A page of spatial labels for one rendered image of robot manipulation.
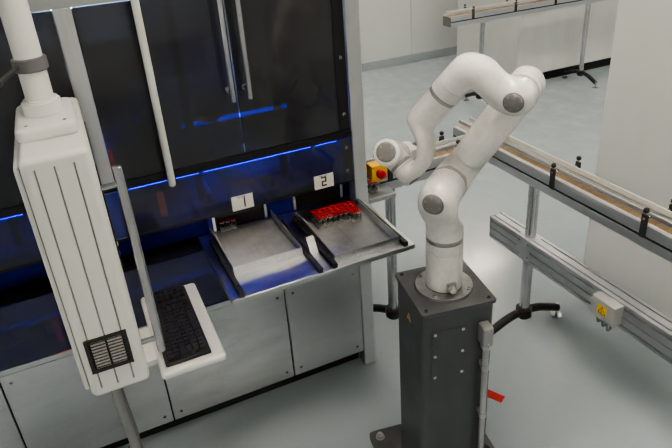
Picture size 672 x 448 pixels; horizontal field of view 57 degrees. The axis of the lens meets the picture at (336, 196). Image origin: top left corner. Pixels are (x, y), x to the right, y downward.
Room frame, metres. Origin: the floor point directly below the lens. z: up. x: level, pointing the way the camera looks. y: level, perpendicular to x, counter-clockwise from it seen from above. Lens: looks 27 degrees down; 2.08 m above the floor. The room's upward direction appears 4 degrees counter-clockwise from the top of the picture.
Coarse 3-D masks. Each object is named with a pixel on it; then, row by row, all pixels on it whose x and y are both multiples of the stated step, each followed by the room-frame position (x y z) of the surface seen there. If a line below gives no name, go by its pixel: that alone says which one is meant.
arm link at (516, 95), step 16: (464, 64) 1.64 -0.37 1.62; (480, 64) 1.62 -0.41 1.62; (496, 64) 1.60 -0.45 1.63; (448, 80) 1.66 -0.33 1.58; (464, 80) 1.63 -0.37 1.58; (480, 80) 1.60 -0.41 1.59; (496, 80) 1.56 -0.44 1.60; (512, 80) 1.52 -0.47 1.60; (528, 80) 1.54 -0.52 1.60; (448, 96) 1.65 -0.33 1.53; (496, 96) 1.53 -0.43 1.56; (512, 96) 1.50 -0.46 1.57; (528, 96) 1.49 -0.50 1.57; (512, 112) 1.50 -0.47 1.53
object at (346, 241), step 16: (304, 224) 2.12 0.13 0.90; (352, 224) 2.12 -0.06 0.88; (368, 224) 2.11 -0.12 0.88; (384, 224) 2.05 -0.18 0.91; (320, 240) 1.97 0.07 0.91; (336, 240) 2.01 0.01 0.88; (352, 240) 2.00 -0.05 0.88; (368, 240) 1.99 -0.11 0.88; (384, 240) 1.93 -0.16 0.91; (336, 256) 1.85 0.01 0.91; (352, 256) 1.88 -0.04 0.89
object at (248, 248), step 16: (256, 224) 2.18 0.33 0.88; (272, 224) 2.17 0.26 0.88; (224, 240) 2.07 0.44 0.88; (240, 240) 2.06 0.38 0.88; (256, 240) 2.05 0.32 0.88; (272, 240) 2.04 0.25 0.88; (288, 240) 2.03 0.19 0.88; (224, 256) 1.93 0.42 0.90; (240, 256) 1.94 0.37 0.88; (256, 256) 1.94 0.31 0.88; (272, 256) 1.88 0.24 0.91; (288, 256) 1.90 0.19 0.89; (240, 272) 1.83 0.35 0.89
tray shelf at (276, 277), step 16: (304, 208) 2.29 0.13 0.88; (320, 208) 2.28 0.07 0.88; (288, 224) 2.16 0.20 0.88; (208, 240) 2.08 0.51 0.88; (304, 240) 2.03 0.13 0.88; (208, 256) 1.96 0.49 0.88; (304, 256) 1.91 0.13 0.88; (368, 256) 1.88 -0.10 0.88; (384, 256) 1.90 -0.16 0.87; (224, 272) 1.85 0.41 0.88; (256, 272) 1.83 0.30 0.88; (272, 272) 1.83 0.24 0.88; (288, 272) 1.82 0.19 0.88; (304, 272) 1.81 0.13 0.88; (336, 272) 1.82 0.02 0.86; (224, 288) 1.76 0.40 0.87; (256, 288) 1.74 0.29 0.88; (272, 288) 1.73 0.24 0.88
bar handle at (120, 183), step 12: (120, 168) 1.45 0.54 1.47; (120, 180) 1.44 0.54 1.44; (120, 192) 1.44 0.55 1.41; (132, 216) 1.45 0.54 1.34; (132, 228) 1.44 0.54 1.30; (132, 240) 1.44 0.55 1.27; (144, 264) 1.45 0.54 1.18; (144, 276) 1.44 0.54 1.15; (144, 288) 1.44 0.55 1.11; (156, 312) 1.45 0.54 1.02; (156, 324) 1.44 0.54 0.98; (156, 336) 1.44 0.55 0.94
